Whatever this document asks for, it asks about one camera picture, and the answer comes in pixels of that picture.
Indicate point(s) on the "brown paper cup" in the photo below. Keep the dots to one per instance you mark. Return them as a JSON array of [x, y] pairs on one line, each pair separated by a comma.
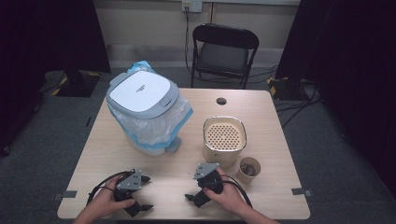
[[244, 179]]

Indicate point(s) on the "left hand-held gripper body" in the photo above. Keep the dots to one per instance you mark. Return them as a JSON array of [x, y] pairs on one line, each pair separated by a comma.
[[130, 182]]

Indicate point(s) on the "dark curtain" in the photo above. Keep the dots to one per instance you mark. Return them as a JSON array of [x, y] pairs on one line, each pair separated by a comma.
[[46, 40], [351, 56]]

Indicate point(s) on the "black stand base striped tape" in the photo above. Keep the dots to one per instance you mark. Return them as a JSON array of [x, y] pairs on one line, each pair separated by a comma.
[[285, 88], [77, 84]]

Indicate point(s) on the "grey tape strip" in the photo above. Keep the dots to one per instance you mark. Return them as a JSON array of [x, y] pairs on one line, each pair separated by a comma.
[[300, 191], [67, 194]]

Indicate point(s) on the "person's right hand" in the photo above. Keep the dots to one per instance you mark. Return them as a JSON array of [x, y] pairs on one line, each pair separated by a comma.
[[230, 196]]

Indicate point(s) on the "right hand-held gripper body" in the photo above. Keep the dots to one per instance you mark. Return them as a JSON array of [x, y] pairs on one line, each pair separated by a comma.
[[206, 171]]

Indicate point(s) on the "black tape mark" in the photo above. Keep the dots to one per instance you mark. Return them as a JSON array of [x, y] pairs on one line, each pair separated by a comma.
[[88, 121]]

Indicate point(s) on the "black folding chair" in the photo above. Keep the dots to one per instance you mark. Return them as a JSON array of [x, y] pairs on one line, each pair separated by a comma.
[[222, 56]]

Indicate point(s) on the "beige strainer container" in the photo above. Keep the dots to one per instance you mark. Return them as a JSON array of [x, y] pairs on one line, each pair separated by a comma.
[[222, 137]]

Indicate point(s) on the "white wall socket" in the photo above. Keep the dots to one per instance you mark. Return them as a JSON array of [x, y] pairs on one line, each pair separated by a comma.
[[192, 5]]

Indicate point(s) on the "white trash bin with bag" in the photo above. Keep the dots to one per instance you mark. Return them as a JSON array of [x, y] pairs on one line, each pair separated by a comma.
[[155, 127]]

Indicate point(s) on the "dark wet tea residue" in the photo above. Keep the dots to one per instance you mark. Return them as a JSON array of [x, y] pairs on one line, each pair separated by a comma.
[[249, 169]]

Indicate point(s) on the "person's left hand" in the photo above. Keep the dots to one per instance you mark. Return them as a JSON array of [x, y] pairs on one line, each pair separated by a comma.
[[104, 200]]

